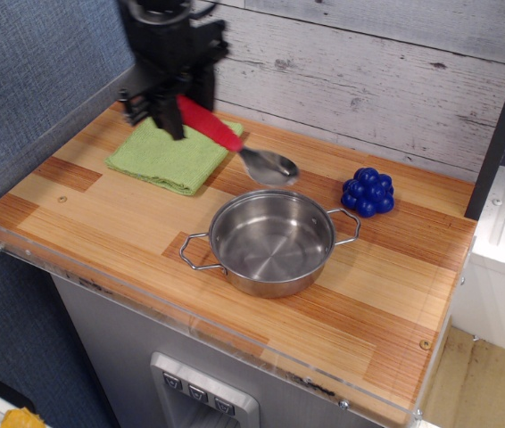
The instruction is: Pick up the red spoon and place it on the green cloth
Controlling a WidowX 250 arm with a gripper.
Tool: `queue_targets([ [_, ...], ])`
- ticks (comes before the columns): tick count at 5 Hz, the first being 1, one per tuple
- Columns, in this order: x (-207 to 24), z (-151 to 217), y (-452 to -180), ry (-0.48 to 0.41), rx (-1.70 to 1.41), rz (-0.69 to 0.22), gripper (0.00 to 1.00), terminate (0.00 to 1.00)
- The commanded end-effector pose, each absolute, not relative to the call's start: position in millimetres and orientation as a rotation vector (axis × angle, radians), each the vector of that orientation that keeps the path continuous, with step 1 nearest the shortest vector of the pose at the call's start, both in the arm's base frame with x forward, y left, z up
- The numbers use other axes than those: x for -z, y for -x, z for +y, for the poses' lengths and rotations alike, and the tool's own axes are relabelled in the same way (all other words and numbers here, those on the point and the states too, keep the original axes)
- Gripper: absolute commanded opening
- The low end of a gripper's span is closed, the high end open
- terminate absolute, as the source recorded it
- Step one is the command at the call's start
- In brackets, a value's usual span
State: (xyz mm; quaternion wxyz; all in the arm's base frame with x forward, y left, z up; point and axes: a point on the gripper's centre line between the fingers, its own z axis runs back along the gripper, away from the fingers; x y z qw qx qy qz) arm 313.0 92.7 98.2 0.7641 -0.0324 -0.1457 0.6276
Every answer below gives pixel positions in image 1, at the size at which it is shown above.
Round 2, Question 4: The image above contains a blue bumpy ball toy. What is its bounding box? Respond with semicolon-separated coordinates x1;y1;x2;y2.
341;167;395;218

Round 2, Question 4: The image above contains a red handled metal spoon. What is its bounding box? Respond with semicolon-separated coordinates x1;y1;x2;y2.
177;95;300;186

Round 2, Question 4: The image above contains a stainless steel pot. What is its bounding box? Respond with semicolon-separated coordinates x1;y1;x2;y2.
179;189;361;299

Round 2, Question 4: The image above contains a grey toy cabinet front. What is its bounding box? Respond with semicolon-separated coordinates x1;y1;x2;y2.
54;276;373;427

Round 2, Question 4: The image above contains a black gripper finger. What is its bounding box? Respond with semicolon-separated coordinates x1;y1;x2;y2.
187;64;216;111
152;96;185;141

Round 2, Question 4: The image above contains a clear acrylic edge guard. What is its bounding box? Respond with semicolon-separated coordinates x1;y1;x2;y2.
0;60;482;426

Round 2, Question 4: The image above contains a silver dispenser button panel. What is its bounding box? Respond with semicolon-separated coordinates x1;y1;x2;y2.
150;351;261;427

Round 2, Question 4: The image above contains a green folded cloth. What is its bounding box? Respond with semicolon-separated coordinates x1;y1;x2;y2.
104;119;229;196

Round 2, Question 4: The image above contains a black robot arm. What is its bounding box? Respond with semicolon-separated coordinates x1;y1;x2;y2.
118;1;228;140

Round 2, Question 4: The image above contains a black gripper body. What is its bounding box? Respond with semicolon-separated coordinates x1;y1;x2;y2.
119;11;228;125

